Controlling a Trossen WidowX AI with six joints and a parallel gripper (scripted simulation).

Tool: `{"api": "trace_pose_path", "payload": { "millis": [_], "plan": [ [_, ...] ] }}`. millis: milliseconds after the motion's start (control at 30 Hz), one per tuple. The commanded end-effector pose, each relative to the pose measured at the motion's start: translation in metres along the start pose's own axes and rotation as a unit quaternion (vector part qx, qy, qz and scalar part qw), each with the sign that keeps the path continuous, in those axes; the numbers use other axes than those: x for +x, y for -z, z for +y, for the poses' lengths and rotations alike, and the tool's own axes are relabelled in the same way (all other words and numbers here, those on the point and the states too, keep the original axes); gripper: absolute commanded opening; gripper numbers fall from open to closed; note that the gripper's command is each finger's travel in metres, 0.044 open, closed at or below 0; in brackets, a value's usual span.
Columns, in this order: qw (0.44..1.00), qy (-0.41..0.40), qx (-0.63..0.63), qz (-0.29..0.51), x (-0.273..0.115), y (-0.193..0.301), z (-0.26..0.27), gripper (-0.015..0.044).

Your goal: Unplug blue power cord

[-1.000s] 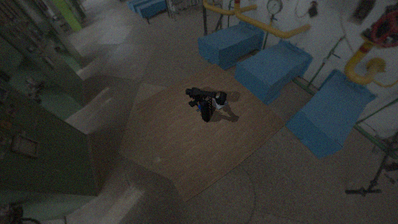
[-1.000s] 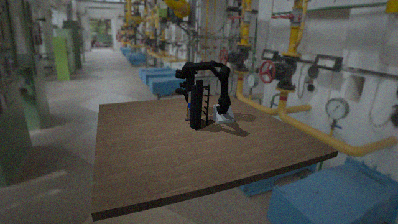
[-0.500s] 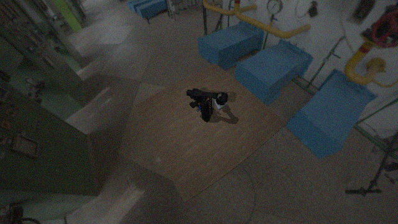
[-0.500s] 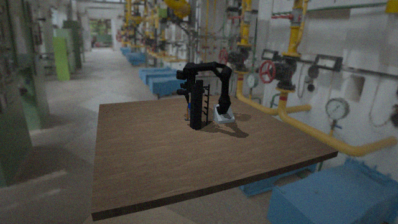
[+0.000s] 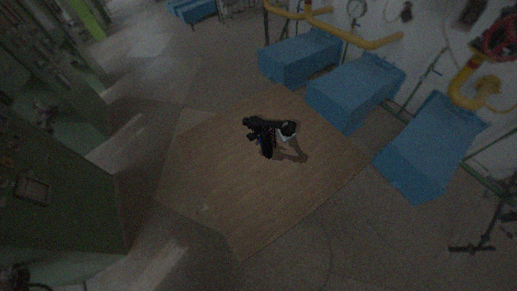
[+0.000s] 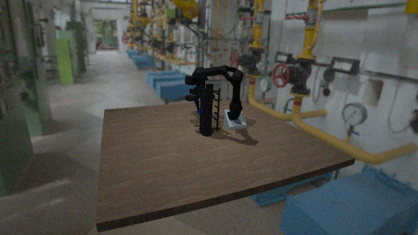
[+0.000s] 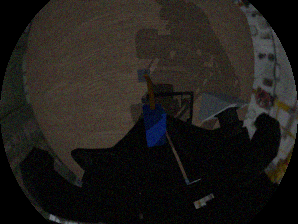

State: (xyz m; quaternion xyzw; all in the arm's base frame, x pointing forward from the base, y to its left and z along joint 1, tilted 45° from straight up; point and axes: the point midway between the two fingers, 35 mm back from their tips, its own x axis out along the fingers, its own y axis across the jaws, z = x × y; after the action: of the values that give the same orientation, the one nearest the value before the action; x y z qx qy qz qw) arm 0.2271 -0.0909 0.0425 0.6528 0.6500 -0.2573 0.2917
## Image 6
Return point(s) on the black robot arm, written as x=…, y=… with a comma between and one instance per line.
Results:
x=200, y=74

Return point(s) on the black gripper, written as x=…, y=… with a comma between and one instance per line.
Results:
x=197, y=97

